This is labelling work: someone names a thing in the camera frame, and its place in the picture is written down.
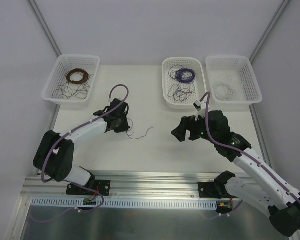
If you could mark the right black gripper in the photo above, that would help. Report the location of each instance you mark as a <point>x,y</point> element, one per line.
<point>190,127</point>

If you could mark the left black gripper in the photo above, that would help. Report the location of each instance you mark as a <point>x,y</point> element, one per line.
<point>125,122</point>

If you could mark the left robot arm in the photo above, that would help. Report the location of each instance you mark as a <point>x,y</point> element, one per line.
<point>55,154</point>

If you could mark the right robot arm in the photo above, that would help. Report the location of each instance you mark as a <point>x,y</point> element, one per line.
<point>272,195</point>

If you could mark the middle white perforated basket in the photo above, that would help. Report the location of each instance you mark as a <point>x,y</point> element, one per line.
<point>183,82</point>

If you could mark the white perforated basket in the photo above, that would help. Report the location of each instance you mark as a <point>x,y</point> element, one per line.
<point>183,82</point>
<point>72,80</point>
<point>233,83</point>

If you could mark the left white perforated basket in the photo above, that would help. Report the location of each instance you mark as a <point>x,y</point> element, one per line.
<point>72,80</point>

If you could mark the right white perforated basket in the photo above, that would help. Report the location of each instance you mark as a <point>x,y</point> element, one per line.
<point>233,83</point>

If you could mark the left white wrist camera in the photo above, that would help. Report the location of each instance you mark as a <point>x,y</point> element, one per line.
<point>110,100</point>

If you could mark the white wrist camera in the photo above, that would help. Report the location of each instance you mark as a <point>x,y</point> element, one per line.
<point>200,106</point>
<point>110,100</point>

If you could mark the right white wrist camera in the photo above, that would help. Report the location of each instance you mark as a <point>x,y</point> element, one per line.
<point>200,106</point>

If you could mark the aluminium mounting rail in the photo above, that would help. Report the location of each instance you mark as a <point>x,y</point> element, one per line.
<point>130,185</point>

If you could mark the white slotted cable duct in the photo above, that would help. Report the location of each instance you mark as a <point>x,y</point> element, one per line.
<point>122,203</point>

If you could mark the left aluminium frame post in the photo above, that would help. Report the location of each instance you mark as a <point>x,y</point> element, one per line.
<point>44,26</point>

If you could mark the aluminium frame post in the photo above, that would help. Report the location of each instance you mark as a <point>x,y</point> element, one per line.
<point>44,26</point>
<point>269,29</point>

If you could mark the right aluminium frame post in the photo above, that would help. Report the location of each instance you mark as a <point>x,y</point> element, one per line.
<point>269,29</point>

